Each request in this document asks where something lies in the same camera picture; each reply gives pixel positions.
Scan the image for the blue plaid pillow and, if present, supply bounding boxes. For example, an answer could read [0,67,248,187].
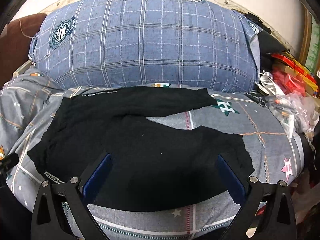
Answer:
[29,0,260,92]

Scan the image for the black pants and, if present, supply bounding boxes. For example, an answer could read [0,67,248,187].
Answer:
[28,87,254,212]

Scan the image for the brown headboard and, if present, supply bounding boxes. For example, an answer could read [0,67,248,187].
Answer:
[0,13,47,86]

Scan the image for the red packaging pile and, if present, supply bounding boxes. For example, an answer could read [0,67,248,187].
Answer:
[271,53,319,96]

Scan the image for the grey patterned bed quilt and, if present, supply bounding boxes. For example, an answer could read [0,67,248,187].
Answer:
[1,68,305,239]

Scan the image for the clear plastic bag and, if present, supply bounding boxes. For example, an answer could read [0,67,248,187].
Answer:
[266,93,319,139]

